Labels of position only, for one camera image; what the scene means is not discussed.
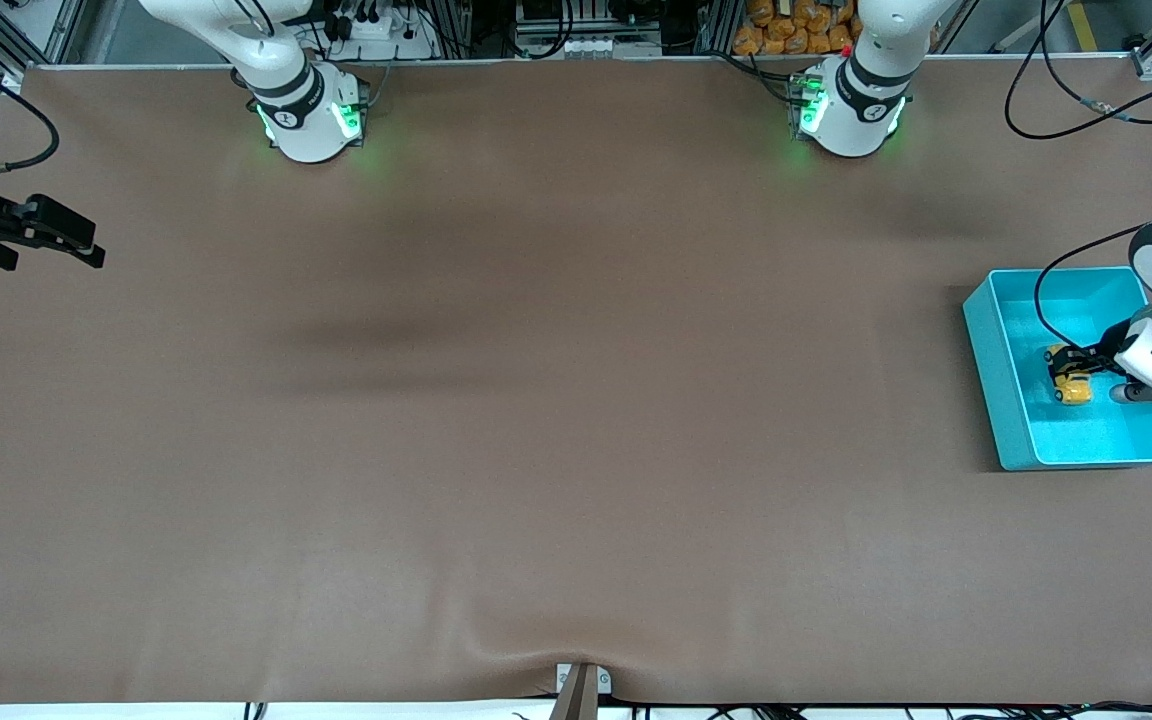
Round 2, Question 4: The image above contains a yellow beetle toy car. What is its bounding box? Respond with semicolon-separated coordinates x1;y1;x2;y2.
1044;344;1094;405

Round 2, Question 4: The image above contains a teal plastic bin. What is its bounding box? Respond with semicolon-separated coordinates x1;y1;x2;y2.
962;265;1152;472

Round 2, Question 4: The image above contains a white power strip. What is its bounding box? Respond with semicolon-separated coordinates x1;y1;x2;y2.
331;5;437;61

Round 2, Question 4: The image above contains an orange round items pile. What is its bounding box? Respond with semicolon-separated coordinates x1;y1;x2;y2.
733;0;862;57

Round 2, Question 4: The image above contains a brown table mat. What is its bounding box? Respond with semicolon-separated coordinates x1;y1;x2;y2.
0;55;1152;706

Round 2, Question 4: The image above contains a white terminal block row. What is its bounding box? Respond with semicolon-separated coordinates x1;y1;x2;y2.
516;30;664;59

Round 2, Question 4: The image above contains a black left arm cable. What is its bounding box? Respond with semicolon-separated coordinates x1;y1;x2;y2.
1004;0;1152;351

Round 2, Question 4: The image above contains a metal table clamp bracket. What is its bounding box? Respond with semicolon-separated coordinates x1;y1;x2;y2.
555;662;613;720

